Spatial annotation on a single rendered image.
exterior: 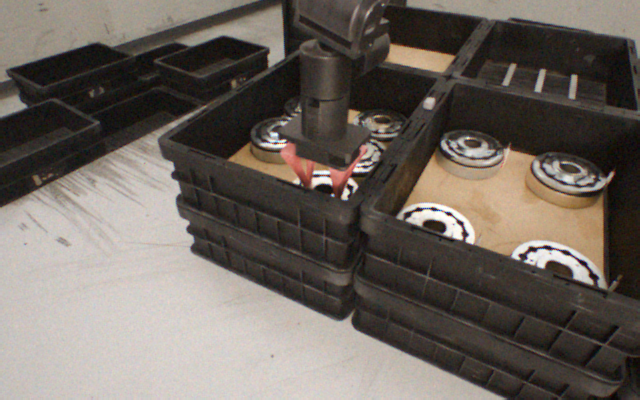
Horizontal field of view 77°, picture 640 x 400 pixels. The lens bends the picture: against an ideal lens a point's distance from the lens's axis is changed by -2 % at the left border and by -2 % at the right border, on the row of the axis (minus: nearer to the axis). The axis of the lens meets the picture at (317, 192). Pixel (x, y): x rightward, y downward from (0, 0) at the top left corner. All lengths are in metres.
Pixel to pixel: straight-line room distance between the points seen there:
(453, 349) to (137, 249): 0.53
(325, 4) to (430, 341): 0.41
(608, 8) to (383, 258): 3.53
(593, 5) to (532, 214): 3.30
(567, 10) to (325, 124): 3.53
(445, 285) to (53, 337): 0.54
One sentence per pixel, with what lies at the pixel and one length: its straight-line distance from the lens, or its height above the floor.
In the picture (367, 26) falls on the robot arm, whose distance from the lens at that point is 0.42.
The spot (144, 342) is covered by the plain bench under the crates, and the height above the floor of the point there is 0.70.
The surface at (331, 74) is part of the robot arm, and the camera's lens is 0.44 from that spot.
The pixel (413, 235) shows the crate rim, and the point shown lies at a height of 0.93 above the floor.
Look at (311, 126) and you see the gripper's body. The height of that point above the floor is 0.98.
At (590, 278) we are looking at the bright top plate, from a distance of 0.56.
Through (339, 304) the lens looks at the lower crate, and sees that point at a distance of 0.59.
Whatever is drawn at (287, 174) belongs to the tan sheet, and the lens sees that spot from 0.66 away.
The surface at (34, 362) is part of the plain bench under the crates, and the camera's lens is 0.70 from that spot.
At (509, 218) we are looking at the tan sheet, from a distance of 0.64.
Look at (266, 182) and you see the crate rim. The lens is 0.48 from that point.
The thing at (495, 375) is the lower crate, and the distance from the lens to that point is 0.58.
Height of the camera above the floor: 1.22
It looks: 39 degrees down
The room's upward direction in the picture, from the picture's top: straight up
